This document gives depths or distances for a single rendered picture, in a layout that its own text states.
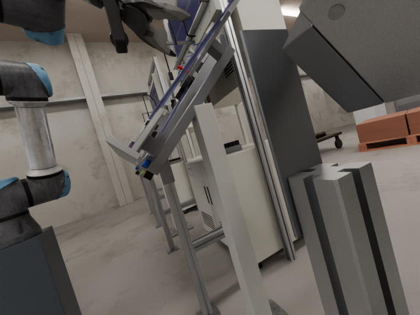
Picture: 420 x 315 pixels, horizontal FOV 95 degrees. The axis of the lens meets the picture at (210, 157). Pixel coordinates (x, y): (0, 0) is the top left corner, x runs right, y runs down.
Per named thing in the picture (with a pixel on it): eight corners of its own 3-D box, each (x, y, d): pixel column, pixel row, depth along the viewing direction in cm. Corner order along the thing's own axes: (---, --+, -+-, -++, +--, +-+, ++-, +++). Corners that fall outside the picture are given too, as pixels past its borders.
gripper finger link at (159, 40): (180, 42, 55) (157, 12, 48) (174, 59, 54) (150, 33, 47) (172, 44, 57) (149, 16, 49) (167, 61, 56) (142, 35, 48)
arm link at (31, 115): (24, 202, 81) (-17, 58, 65) (66, 190, 92) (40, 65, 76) (31, 212, 74) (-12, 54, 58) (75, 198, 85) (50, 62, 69)
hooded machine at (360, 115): (379, 125, 523) (369, 80, 518) (356, 129, 572) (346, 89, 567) (389, 120, 555) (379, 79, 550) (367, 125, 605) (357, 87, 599)
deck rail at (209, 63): (163, 162, 82) (149, 155, 80) (162, 163, 83) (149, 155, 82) (230, 41, 99) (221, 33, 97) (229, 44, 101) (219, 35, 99)
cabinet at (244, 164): (256, 278, 95) (222, 157, 92) (205, 235, 160) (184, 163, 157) (338, 224, 120) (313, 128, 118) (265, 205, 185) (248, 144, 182)
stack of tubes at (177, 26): (200, 4, 97) (185, -49, 96) (177, 59, 145) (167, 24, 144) (222, 5, 102) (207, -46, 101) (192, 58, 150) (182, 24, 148)
